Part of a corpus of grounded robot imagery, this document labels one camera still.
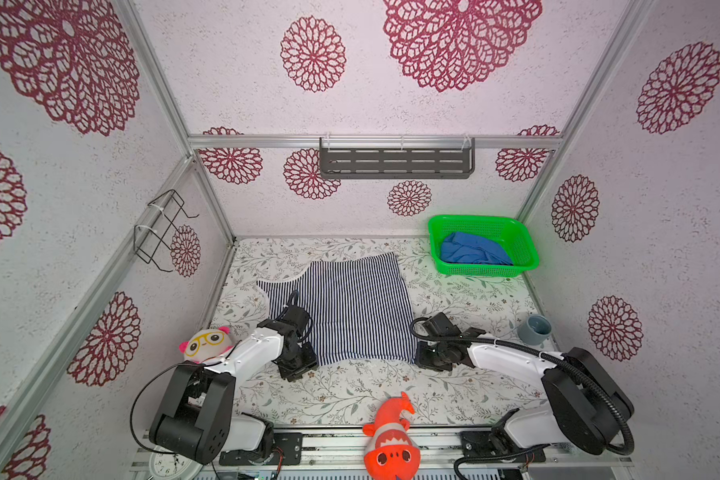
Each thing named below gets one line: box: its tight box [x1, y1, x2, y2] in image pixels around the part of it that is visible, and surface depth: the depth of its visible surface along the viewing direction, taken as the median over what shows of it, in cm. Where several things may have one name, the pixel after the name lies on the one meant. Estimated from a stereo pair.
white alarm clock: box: [149, 451, 204, 480], surface depth 69 cm
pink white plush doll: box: [178, 326, 234, 364], surface depth 87 cm
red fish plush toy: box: [362, 392, 421, 480], surface depth 69 cm
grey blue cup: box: [517, 314, 553, 345], surface depth 92 cm
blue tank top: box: [440, 232, 514, 266], surface depth 112 cm
